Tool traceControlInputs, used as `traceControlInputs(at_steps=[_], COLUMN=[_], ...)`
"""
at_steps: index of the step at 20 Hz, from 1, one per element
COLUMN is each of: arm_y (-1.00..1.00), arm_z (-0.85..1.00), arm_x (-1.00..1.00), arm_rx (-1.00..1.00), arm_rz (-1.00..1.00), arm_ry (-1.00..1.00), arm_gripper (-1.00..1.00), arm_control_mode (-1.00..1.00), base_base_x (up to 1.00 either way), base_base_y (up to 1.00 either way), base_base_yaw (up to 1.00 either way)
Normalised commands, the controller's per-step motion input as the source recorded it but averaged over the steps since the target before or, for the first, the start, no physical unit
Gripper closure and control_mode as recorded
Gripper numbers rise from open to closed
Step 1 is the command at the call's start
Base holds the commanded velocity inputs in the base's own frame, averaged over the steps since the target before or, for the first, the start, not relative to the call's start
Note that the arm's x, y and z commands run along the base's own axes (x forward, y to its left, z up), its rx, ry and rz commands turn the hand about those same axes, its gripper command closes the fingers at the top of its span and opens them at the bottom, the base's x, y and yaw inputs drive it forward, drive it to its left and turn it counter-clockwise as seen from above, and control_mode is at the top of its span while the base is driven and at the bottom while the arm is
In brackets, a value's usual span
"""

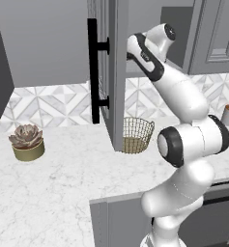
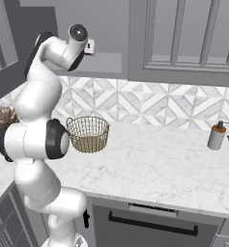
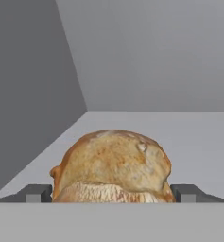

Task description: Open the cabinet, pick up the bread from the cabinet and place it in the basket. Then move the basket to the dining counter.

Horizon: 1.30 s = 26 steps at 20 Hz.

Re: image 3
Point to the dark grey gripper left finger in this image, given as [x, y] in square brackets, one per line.
[34, 193]

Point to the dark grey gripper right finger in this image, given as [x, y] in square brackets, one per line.
[187, 193]

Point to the brown crusty bread loaf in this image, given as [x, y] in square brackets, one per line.
[116, 164]

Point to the grey cabinet interior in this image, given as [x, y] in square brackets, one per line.
[148, 63]

